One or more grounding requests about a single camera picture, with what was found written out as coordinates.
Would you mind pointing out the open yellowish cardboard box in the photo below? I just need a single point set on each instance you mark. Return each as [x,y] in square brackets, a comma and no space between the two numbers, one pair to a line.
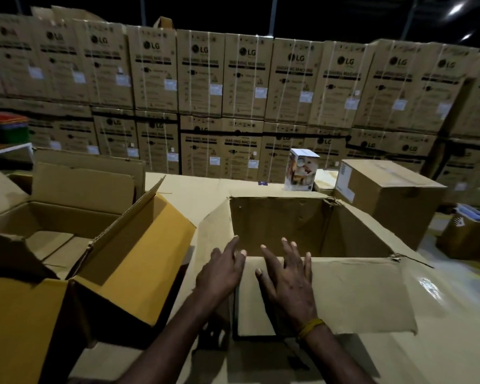
[136,259]

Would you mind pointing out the yellow thread wristband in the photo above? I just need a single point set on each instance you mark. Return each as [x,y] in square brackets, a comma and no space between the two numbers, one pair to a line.
[311,327]

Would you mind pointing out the person's left hand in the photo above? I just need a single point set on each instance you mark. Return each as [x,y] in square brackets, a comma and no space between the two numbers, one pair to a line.
[218,273]

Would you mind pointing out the open brown cardboard box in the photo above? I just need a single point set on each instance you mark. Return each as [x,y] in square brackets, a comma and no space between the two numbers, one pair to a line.
[344,295]

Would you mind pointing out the person's left forearm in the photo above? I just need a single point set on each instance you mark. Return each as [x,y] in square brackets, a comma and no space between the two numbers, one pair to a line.
[160,343]

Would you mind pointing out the stack of large appliance cartons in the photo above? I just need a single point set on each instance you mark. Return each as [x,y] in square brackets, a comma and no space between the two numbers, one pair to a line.
[240,87]

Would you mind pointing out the person's right middle finger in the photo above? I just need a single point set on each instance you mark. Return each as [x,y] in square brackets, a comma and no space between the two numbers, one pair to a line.
[286,251]

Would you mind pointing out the flat cardboard piece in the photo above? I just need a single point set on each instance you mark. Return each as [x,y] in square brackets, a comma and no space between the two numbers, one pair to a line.
[326,180]

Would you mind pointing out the white shelf board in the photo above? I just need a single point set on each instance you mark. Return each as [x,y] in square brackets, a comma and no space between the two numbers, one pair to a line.
[8,149]

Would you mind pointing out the person's right thumb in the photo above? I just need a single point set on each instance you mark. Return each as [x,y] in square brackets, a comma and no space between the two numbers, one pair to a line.
[263,278]

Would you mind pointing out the blue and white tray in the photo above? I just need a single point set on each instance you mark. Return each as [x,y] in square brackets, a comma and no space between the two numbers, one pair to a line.
[472,211]

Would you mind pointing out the stack of colourful plastic trays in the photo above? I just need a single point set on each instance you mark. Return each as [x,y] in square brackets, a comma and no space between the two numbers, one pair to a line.
[4,125]

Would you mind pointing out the small white printed product box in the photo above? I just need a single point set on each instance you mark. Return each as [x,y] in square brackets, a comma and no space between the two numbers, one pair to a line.
[301,171]

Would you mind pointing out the brown cardboard corner post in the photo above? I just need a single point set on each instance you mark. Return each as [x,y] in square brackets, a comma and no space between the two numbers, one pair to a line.
[450,123]

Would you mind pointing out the person's left thumb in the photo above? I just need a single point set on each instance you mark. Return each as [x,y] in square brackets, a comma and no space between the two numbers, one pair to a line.
[241,260]

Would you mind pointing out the person's right forearm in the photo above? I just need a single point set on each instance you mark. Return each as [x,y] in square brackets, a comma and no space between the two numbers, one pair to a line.
[336,359]

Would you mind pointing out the person's right little finger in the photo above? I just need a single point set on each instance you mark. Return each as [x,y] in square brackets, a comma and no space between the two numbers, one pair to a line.
[308,264]

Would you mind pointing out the person's right hand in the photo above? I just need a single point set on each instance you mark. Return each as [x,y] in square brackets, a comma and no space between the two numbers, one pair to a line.
[292,287]

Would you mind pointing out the small low cardboard box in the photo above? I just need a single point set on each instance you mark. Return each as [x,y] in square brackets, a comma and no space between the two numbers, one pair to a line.
[464,239]

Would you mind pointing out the closed brown cardboard box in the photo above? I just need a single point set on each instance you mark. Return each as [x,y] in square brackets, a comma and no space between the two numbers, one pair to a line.
[400,203]

